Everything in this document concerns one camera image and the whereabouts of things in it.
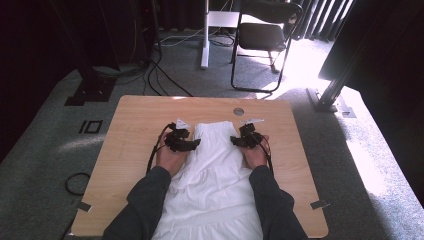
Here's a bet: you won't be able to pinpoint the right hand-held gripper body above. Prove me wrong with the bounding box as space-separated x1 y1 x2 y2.
239 118 265 150

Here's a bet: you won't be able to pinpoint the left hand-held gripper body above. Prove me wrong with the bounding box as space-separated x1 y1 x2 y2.
164 118 193 153

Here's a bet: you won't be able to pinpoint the white tiered skirt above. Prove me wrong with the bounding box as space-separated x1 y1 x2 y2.
151 120 265 240

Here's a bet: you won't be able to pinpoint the person's right hand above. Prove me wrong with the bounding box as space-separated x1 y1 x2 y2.
239 134 270 171

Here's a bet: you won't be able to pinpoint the person's left hand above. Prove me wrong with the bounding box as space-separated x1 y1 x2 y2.
155 132 193 178

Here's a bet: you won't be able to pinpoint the black stand with base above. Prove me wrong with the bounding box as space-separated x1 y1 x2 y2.
49 0 118 107

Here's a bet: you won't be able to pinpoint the small metal floor plate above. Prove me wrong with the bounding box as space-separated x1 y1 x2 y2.
335 95 357 119

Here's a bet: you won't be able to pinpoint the black metal profile stand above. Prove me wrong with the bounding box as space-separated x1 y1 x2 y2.
305 19 389 114

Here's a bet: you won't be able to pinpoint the black folding chair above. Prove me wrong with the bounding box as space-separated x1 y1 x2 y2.
230 0 304 94

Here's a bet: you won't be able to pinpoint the pleated dark curtain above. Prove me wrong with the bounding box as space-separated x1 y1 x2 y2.
293 0 355 43

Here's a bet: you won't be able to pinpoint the right hand-held gripper cable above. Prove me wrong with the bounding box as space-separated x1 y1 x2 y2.
253 131 275 176

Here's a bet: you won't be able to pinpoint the hand-held gripper cable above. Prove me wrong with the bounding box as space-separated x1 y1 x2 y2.
253 131 275 176
145 122 177 175

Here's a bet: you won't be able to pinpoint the left hand-held gripper cable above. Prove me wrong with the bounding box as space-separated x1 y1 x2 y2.
145 122 177 175

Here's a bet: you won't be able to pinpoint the black floor cables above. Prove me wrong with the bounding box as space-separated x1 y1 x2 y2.
142 0 195 98

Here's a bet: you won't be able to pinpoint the white desk frame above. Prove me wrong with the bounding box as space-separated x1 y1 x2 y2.
200 0 242 70

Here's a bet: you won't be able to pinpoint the white floor cable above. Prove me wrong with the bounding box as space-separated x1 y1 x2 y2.
159 27 208 48

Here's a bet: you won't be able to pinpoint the black coiled floor cable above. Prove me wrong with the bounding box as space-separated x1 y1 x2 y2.
64 172 91 196

